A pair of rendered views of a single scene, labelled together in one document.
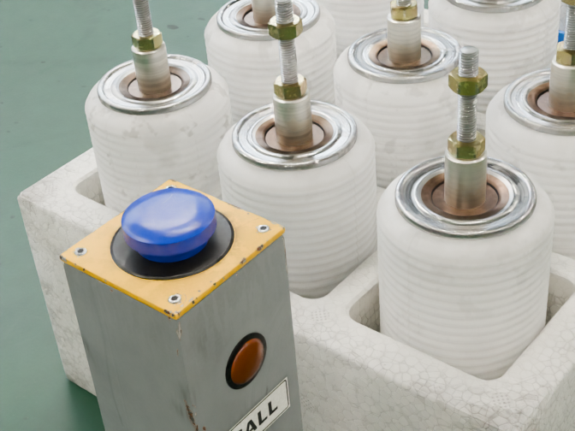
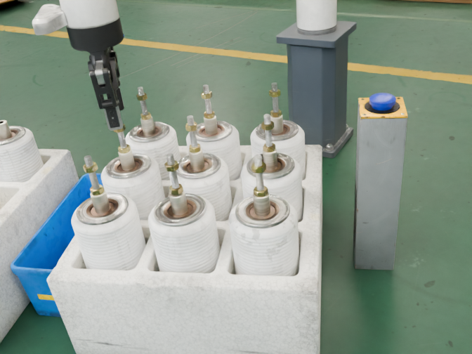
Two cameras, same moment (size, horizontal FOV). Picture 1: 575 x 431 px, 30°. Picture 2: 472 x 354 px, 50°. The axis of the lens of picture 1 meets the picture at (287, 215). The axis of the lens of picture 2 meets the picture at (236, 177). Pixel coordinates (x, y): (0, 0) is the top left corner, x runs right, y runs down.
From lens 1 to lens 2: 1.09 m
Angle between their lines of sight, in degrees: 91
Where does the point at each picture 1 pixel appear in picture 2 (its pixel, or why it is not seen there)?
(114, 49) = not seen: outside the picture
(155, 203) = (382, 99)
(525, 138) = (235, 133)
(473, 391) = (313, 152)
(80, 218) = (315, 258)
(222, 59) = (213, 220)
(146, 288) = (400, 102)
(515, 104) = (220, 136)
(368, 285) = not seen: hidden behind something
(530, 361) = not seen: hidden behind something
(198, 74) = (247, 201)
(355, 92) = (225, 172)
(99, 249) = (398, 112)
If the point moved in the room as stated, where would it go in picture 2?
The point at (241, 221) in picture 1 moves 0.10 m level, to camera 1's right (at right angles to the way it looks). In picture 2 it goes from (363, 102) to (322, 85)
